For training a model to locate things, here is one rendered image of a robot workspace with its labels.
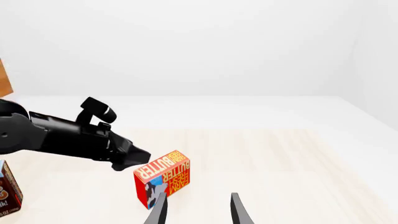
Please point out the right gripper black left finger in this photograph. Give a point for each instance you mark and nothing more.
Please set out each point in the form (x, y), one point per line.
(158, 211)

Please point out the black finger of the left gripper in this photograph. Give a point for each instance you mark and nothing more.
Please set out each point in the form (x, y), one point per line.
(121, 167)
(130, 151)

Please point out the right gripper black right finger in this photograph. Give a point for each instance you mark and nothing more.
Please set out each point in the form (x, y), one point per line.
(240, 211)

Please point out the brown chocolate milk carton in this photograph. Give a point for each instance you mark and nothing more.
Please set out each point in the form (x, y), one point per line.
(8, 191)

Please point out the wooden cabinet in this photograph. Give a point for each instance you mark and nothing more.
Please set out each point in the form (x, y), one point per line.
(4, 80)

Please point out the red butter box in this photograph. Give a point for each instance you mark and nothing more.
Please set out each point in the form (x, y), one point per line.
(161, 177)

